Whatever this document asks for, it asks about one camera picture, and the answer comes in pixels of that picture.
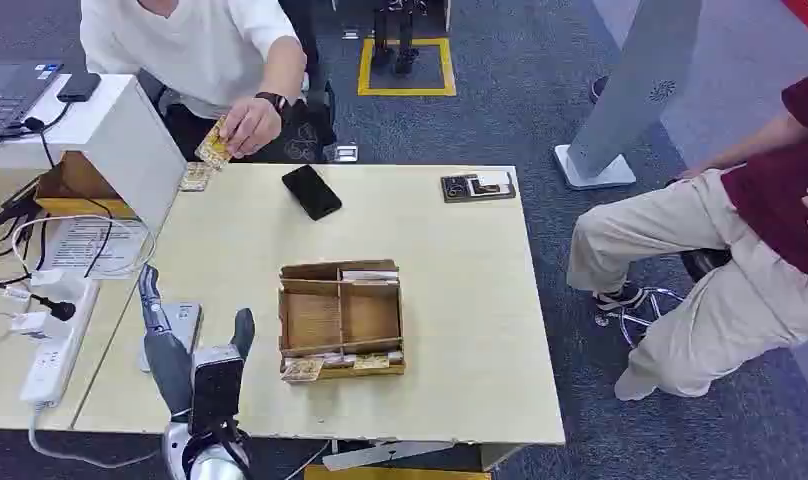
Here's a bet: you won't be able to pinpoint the person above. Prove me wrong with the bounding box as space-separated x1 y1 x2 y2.
79 0 309 164
566 64 808 403

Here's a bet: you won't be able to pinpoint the black power bank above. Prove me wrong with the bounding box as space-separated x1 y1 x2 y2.
56 71 103 104

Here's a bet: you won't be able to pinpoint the white power adapter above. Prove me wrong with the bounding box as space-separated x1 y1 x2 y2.
9 311 71 343
28 268 89 303

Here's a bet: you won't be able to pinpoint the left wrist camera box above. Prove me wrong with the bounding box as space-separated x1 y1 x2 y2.
190 344 247 436

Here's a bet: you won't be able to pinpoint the brown cardboard box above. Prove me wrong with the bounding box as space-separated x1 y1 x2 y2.
34 150 139 221

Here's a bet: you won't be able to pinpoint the black smartphone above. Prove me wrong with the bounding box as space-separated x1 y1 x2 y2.
281 164 344 222

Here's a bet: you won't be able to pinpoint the white box shelf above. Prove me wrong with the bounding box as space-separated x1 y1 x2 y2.
0 72 189 234

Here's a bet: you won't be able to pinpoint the black humanoid robot legs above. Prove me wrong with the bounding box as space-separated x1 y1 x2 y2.
370 0 423 76

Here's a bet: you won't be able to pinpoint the black wristwatch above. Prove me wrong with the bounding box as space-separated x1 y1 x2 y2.
254 91 291 121

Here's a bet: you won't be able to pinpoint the grey stand with white base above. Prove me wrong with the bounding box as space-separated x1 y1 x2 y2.
553 0 704 192

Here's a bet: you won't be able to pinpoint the gold patterned card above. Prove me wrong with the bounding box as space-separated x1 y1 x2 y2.
280 356 326 385

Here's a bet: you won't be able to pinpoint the gold card stack in slot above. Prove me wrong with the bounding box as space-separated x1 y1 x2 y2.
324 351 405 373

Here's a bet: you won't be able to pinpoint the black cable bundle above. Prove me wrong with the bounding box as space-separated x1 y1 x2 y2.
0 177 49 283

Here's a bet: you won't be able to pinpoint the wooden card box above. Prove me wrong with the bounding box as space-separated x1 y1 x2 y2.
277 258 407 384

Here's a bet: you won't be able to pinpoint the white looped cable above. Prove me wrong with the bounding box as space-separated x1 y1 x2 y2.
9 214 158 279

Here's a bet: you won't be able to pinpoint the black plug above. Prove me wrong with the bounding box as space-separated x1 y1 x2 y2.
29 294 78 324

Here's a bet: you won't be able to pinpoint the dark laptop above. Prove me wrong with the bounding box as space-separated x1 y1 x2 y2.
0 61 65 155

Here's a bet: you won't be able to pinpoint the black tray with cards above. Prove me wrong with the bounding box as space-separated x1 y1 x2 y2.
440 170 518 204

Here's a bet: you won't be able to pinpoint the black laptop charger cable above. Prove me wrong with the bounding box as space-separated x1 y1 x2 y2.
20 102 74 171

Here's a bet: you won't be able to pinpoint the printed paper sheet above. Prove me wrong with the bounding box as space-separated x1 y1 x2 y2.
38 218 151 282

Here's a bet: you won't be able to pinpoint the white power strip cable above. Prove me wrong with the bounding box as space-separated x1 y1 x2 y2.
26 404 164 471

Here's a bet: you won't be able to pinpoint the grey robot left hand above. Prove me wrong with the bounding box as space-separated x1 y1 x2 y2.
137 263 257 421

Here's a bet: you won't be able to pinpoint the black chrome stool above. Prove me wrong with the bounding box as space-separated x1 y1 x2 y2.
592 247 734 350

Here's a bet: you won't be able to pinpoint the white card stack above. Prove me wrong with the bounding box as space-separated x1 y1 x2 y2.
340 267 401 285

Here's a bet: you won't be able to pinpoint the white power strip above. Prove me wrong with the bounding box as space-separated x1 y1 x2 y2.
18 276 103 409

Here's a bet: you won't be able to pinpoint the flat grey router device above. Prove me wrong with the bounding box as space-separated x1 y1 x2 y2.
138 301 205 374

